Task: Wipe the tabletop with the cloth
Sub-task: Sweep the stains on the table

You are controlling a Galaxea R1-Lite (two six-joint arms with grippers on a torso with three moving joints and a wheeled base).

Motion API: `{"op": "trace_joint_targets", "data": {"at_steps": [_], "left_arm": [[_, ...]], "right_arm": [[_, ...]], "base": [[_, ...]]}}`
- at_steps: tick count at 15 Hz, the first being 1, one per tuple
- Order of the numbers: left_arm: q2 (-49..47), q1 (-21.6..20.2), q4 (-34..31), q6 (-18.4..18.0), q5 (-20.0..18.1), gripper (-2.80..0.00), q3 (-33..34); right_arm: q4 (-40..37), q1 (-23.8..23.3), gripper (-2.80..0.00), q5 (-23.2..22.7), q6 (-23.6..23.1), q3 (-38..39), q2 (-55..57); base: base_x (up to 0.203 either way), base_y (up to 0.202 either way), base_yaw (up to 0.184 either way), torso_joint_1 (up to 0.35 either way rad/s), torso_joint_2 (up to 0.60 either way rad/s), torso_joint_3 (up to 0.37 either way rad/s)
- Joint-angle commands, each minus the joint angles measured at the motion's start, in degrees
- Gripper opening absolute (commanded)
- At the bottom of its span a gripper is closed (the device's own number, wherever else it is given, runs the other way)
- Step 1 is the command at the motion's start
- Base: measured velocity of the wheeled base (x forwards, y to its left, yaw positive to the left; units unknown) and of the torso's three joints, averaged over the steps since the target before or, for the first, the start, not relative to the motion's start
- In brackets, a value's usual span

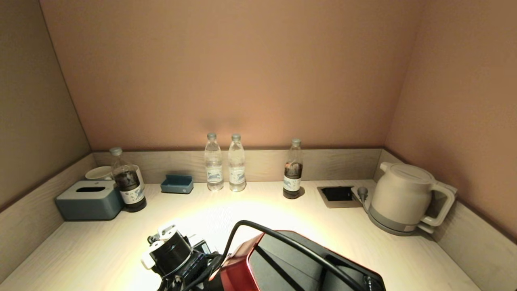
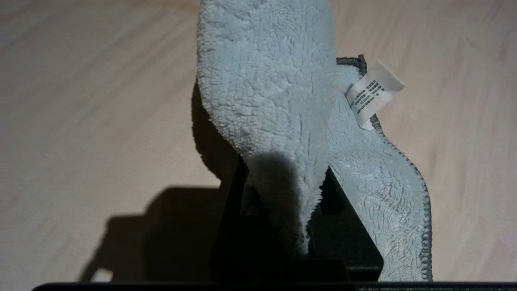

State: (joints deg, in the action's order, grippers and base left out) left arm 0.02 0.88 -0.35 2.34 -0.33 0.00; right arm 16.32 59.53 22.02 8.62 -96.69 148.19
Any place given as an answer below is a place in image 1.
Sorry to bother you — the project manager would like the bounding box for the small blue tray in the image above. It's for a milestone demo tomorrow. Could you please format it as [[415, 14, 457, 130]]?
[[161, 175, 194, 195]]

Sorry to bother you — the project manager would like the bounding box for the dark tea plastic bottle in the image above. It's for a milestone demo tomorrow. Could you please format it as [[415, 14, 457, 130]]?
[[109, 148, 147, 213], [283, 138, 304, 200]]

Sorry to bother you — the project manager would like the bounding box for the white ceramic cup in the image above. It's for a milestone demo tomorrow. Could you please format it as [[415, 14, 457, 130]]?
[[131, 165, 145, 190], [85, 167, 113, 181]]

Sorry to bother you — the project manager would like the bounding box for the clear water plastic bottle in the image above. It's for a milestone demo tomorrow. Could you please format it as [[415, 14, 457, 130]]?
[[204, 133, 224, 192], [228, 134, 246, 192]]

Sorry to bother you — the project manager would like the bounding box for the blue-grey tissue box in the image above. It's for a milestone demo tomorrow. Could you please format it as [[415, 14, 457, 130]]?
[[56, 180, 124, 221]]

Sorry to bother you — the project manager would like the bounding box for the black recessed power socket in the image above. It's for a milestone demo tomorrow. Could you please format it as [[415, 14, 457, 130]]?
[[317, 186, 363, 209]]

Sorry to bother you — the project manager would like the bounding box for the grey kettle base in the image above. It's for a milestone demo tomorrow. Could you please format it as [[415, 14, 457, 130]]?
[[366, 208, 436, 237]]

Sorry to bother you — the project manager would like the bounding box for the white electric kettle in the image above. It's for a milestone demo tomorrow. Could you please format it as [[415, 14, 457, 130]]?
[[368, 162, 458, 235]]

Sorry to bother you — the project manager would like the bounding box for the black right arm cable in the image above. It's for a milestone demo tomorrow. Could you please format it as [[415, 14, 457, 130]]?
[[220, 220, 364, 291]]

